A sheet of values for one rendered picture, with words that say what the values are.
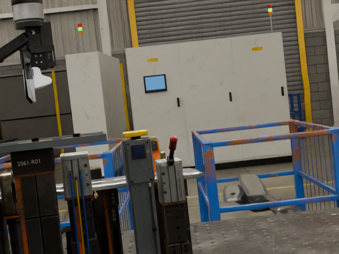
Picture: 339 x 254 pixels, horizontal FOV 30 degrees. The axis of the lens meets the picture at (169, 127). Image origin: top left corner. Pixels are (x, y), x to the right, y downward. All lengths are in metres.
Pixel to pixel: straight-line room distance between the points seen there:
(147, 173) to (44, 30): 0.44
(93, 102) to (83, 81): 0.34
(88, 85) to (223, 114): 2.10
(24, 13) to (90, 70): 8.13
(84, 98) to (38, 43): 8.12
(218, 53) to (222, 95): 0.65
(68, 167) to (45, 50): 0.34
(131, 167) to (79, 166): 0.20
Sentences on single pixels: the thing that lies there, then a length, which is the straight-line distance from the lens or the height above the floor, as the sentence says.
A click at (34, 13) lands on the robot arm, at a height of 1.47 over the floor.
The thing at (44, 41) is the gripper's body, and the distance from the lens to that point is 1.60.
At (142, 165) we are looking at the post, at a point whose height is 1.07.
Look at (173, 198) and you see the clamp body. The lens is 1.77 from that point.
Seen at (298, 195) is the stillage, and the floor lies 0.38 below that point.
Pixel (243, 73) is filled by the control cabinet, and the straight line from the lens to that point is 9.75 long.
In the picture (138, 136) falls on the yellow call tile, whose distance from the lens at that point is 1.58.
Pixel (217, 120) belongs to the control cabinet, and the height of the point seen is 0.76.
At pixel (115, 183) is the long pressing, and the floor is 1.00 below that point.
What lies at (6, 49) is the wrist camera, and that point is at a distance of 1.59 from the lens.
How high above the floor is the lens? 1.25
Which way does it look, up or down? 3 degrees down
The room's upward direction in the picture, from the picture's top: 6 degrees counter-clockwise
